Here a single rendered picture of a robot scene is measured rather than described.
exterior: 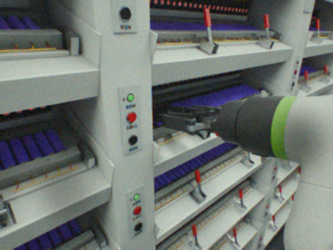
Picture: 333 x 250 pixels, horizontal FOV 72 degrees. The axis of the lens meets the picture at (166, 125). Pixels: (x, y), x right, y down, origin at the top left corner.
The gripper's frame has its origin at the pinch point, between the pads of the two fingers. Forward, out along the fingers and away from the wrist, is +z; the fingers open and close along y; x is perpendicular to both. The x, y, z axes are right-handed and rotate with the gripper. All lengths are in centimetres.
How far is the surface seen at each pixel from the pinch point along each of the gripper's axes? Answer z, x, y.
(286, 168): 4, -46, 79
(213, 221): 7, -45, 22
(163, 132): -0.4, -3.7, -2.1
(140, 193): -3.4, -13.3, -12.4
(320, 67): 3, 0, 122
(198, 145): -4.2, -8.6, 5.1
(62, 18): 2.5, 20.2, -18.3
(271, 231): 11, -87, 77
